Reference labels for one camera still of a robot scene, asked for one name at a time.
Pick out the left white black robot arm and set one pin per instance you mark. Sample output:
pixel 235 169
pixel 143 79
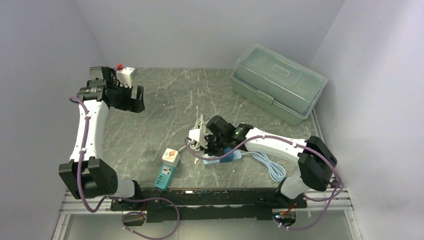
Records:
pixel 87 173

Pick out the green plastic toolbox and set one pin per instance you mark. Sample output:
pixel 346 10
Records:
pixel 282 86

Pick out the white cube socket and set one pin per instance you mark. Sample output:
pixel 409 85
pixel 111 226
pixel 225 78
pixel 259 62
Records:
pixel 171 157

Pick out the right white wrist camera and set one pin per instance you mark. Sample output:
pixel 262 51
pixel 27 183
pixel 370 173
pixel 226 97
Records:
pixel 197 135

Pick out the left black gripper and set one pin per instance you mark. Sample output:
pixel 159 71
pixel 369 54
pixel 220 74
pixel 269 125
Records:
pixel 136 105

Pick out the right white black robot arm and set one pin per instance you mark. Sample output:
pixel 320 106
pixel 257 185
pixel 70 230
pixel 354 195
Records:
pixel 315 162

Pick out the light blue power strip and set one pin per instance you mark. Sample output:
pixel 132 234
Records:
pixel 276 172

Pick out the teal power strip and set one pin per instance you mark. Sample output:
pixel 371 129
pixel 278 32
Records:
pixel 165 175

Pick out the blue cube adapter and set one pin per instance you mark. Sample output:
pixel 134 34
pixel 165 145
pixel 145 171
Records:
pixel 228 155

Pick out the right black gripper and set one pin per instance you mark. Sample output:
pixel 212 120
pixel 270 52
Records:
pixel 208 148

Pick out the black base frame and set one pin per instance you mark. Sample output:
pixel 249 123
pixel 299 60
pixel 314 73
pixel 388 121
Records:
pixel 209 203

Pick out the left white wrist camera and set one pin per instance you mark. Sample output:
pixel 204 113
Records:
pixel 125 75

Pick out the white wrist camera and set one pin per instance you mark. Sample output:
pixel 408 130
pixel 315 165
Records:
pixel 125 75
pixel 197 135

